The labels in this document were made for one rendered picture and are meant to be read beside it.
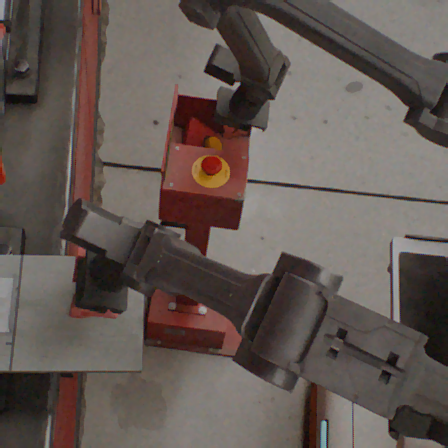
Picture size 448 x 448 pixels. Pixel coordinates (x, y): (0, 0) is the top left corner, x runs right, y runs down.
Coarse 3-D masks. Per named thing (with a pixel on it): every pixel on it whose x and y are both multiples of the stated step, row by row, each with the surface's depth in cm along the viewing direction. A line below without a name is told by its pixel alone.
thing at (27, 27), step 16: (16, 0) 177; (32, 0) 177; (16, 16) 175; (32, 16) 176; (16, 32) 174; (32, 32) 174; (16, 48) 172; (32, 48) 172; (32, 64) 170; (16, 80) 169; (32, 80) 169; (16, 96) 168; (32, 96) 168
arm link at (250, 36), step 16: (192, 0) 122; (192, 16) 126; (208, 16) 124; (224, 16) 129; (240, 16) 132; (256, 16) 138; (224, 32) 138; (240, 32) 136; (256, 32) 140; (240, 48) 143; (256, 48) 143; (272, 48) 150; (240, 64) 152; (256, 64) 148; (272, 64) 152; (288, 64) 159; (240, 80) 158; (256, 80) 154; (272, 80) 155; (272, 96) 159
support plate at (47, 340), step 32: (0, 256) 141; (32, 256) 142; (64, 256) 142; (32, 288) 139; (64, 288) 140; (128, 288) 140; (32, 320) 137; (64, 320) 137; (96, 320) 137; (128, 320) 138; (0, 352) 134; (32, 352) 134; (64, 352) 135; (96, 352) 135; (128, 352) 136
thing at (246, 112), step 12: (228, 96) 175; (240, 96) 169; (216, 108) 172; (228, 108) 173; (240, 108) 171; (252, 108) 170; (264, 108) 176; (240, 120) 173; (252, 120) 174; (264, 120) 175
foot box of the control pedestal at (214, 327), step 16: (160, 304) 236; (160, 320) 233; (176, 320) 234; (192, 320) 234; (208, 320) 234; (224, 320) 235; (160, 336) 240; (176, 336) 239; (192, 336) 238; (208, 336) 237; (224, 336) 235; (240, 336) 245; (208, 352) 242; (224, 352) 243
